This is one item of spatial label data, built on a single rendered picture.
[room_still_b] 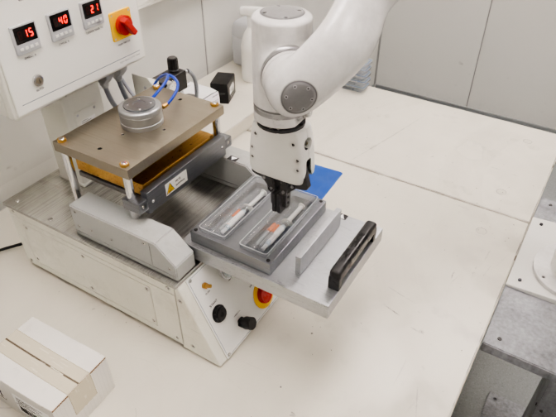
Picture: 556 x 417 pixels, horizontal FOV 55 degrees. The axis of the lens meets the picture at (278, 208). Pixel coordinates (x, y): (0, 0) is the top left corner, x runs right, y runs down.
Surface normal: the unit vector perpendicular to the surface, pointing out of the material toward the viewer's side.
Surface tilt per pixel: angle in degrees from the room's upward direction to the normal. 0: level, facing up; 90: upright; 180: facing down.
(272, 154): 91
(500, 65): 90
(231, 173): 90
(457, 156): 0
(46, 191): 0
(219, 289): 65
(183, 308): 90
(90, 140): 0
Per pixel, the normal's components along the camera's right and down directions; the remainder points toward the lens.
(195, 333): -0.52, 0.53
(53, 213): 0.00, -0.79
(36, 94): 0.86, 0.32
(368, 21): 0.68, 0.02
